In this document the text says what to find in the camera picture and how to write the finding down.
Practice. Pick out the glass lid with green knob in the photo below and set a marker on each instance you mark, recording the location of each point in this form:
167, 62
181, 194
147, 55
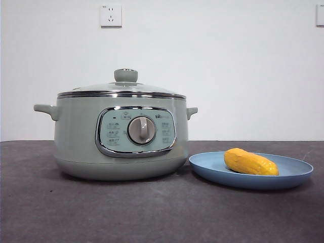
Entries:
125, 76

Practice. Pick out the yellow corn cob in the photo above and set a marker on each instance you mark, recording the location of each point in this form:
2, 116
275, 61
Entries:
250, 163

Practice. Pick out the light blue round plate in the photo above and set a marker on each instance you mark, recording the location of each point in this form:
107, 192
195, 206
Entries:
210, 167

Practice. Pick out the pale green electric steamer pot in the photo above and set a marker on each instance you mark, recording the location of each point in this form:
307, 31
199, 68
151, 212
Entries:
76, 141

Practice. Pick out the white wall power socket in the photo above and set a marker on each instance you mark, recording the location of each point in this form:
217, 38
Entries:
111, 16

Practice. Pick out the white wall switch plate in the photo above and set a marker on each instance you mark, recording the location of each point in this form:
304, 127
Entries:
320, 15

